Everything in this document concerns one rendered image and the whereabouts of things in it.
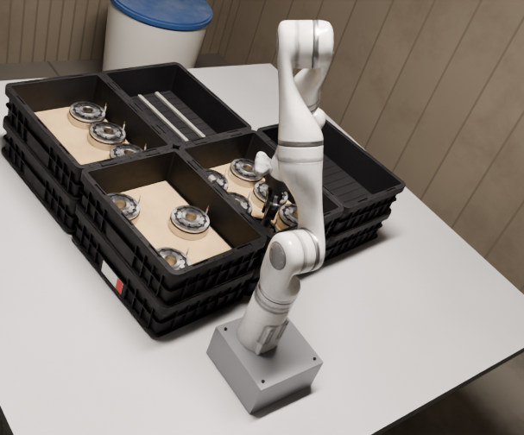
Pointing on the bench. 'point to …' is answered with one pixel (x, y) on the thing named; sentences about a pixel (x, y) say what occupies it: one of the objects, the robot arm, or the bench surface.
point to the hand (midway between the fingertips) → (266, 215)
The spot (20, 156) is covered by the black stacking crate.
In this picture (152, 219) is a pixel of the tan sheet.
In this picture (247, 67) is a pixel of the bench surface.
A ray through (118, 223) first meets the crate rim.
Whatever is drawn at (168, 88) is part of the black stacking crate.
